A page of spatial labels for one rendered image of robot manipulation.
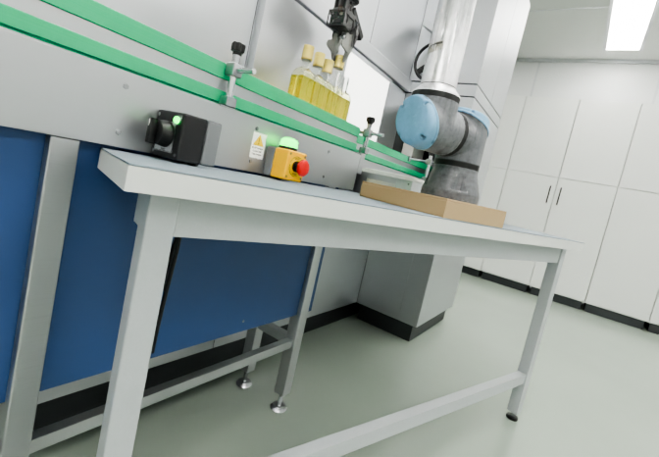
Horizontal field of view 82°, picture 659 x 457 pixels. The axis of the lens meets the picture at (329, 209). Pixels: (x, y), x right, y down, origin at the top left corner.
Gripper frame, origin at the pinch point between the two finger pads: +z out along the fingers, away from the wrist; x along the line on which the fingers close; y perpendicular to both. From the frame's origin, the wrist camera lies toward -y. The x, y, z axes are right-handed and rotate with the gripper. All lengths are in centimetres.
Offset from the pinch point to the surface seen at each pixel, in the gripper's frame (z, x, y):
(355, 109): 8.7, -12.4, -36.0
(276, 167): 41, 20, 42
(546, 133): -57, 27, -363
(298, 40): -2.5, -11.8, 9.6
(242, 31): 3.8, -14.7, 31.0
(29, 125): 42, 16, 89
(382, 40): -28, -15, -51
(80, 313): 73, 14, 77
